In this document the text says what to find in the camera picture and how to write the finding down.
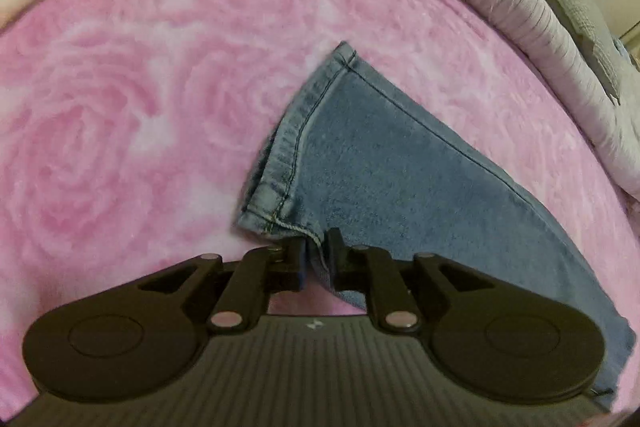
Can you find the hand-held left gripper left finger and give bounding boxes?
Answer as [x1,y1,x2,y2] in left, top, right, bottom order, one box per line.
[135,237,307,334]

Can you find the blue denim jeans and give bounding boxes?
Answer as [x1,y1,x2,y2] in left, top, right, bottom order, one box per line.
[236,41,632,410]

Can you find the pink floral blanket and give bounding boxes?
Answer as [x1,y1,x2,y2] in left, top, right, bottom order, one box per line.
[0,0,640,427]

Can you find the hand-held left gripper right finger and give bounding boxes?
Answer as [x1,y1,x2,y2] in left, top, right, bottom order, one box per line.
[325,228,496,334]

